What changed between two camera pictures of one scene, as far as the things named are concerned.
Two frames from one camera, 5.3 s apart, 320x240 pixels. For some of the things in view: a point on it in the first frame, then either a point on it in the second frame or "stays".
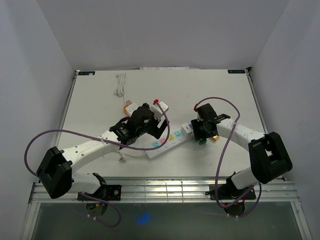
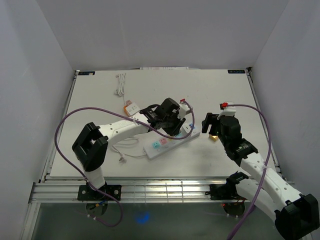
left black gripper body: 151,128 to 172,124
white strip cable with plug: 122,159 stays
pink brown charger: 128,102 stays
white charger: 186,130 stays
